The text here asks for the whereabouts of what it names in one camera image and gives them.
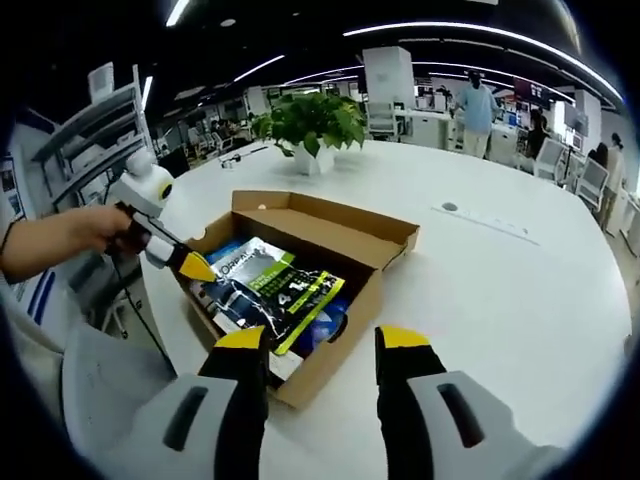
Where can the person's left hand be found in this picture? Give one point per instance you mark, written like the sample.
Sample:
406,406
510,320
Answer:
117,227

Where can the brown cardboard shoe box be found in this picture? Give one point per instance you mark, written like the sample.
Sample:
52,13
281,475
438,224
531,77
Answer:
320,235

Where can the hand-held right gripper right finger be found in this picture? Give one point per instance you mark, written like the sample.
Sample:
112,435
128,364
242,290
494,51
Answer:
435,415

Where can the small black white table gadget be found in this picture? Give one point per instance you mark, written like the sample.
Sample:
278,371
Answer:
235,159

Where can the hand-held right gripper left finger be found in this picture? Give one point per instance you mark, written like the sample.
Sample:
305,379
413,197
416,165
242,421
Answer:
220,415

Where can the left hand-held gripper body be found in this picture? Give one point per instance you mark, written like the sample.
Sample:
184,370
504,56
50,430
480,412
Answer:
142,190

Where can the person's beige clothing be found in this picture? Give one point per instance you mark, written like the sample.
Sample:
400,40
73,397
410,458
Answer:
30,340

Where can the ceiling light strip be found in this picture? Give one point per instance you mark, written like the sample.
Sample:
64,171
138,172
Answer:
500,45
177,12

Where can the grey metal shelf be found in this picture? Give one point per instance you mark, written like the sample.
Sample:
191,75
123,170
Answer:
95,135

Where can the red wall screen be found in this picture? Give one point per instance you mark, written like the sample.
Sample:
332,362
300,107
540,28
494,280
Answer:
537,91

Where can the white mesh office chair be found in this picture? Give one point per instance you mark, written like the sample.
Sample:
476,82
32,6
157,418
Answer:
549,157
591,182

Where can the round grey table cap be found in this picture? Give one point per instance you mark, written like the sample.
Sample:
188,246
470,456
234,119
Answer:
450,206

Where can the green plant in white pot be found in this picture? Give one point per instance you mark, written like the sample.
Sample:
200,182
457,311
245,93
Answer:
312,125

